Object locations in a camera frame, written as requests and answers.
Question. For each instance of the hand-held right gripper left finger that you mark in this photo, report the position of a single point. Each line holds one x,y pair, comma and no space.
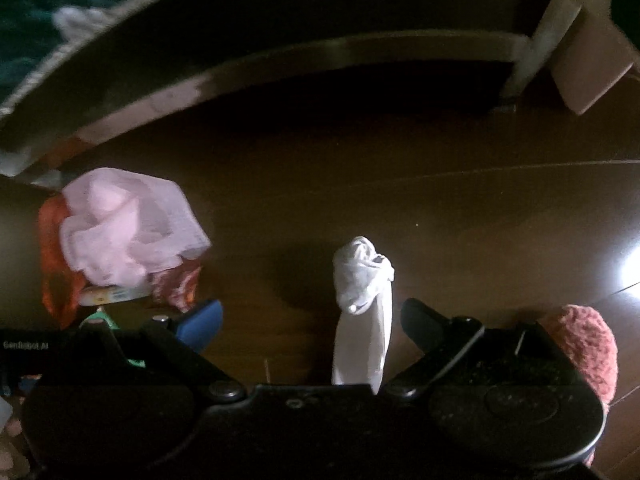
206,322

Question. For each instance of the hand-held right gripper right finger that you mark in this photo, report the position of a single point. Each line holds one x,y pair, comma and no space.
422,327

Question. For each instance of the white tissue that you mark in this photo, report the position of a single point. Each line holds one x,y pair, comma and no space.
361,305

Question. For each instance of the yellow white tube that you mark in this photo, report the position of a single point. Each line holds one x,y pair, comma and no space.
114,294

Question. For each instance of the red mesh bag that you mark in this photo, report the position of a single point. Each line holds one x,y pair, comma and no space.
52,240

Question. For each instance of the pink plastic bag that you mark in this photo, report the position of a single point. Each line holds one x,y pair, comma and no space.
125,225

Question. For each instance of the pink textured sponge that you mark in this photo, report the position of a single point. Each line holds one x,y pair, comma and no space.
585,350

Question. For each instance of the cardboard box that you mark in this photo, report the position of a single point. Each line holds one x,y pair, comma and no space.
310,55

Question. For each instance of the red patterned wrapper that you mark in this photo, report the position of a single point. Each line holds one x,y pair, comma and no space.
177,285

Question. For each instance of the green wrapper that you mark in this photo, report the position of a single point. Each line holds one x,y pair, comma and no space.
100,319

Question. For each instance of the white cloth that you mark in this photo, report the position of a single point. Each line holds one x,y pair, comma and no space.
77,21

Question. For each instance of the teal fuzzy blanket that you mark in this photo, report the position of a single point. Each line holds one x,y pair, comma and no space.
30,0

